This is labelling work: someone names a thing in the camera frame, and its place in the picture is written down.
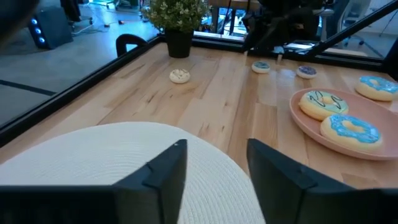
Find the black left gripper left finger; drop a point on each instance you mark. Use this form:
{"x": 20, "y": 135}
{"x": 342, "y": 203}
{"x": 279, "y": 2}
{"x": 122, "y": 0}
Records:
{"x": 161, "y": 193}

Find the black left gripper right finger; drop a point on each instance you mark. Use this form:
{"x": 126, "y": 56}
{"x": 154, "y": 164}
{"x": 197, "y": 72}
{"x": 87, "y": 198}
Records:
{"x": 273, "y": 186}

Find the large blue iced donut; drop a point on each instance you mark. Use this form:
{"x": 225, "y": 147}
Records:
{"x": 342, "y": 137}
{"x": 373, "y": 91}

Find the large mint black-drizzle donut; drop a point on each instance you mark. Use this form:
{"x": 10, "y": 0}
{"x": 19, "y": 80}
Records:
{"x": 323, "y": 107}

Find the small purple donut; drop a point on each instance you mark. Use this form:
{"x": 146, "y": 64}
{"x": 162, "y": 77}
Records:
{"x": 306, "y": 74}

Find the small teal donut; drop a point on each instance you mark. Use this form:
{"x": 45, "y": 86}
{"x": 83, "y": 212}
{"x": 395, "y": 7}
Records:
{"x": 261, "y": 69}

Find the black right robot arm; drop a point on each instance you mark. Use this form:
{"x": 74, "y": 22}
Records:
{"x": 280, "y": 28}

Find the white round woven placemat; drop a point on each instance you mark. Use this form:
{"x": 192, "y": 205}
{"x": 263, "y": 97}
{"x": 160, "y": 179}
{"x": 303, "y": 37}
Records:
{"x": 93, "y": 155}

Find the small white donut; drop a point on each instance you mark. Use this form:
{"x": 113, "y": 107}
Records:
{"x": 179, "y": 77}

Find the pink round plate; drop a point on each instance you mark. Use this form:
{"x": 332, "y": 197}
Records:
{"x": 363, "y": 107}

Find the potted green plant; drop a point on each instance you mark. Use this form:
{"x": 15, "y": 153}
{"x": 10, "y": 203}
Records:
{"x": 178, "y": 43}

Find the black box with blue lights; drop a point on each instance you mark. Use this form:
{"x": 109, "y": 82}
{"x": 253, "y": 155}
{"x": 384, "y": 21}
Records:
{"x": 53, "y": 28}

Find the black metal table frame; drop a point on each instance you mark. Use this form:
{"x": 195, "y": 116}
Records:
{"x": 77, "y": 90}

